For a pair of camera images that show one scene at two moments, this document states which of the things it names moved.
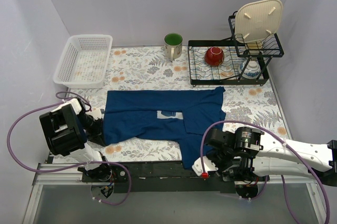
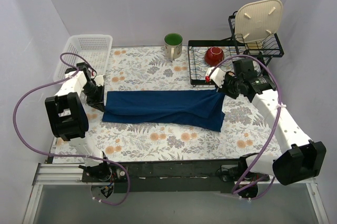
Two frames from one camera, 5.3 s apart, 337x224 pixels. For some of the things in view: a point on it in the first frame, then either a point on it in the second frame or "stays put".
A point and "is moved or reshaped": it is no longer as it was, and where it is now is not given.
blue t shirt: [130, 114] is moved or reshaped
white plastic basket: [83, 62] stays put
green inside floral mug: [173, 45] stays put
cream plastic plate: [255, 21] stays put
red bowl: [214, 56] stays put
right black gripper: [213, 156] to [228, 90]
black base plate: [166, 177] stays put
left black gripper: [95, 128] to [95, 100]
